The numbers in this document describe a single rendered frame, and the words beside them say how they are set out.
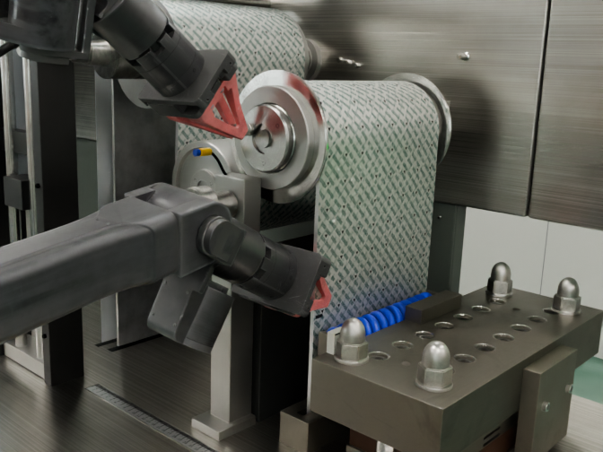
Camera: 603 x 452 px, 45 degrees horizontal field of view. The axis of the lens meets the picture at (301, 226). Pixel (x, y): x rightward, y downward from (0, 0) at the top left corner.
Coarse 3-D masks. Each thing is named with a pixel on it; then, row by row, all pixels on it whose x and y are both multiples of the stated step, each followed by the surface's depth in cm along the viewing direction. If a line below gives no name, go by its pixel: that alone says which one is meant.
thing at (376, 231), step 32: (320, 192) 79; (352, 192) 83; (384, 192) 88; (416, 192) 93; (320, 224) 80; (352, 224) 84; (384, 224) 89; (416, 224) 94; (352, 256) 85; (384, 256) 90; (416, 256) 96; (352, 288) 86; (384, 288) 91; (416, 288) 97; (320, 320) 83
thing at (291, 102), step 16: (256, 96) 81; (272, 96) 79; (288, 96) 78; (288, 112) 78; (304, 112) 77; (304, 128) 77; (240, 144) 84; (304, 144) 77; (240, 160) 84; (304, 160) 77; (256, 176) 83; (272, 176) 81; (288, 176) 79
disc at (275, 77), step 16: (256, 80) 82; (272, 80) 80; (288, 80) 79; (240, 96) 84; (304, 96) 77; (320, 112) 76; (320, 128) 76; (320, 144) 77; (320, 160) 77; (304, 176) 79; (272, 192) 83; (288, 192) 81; (304, 192) 79
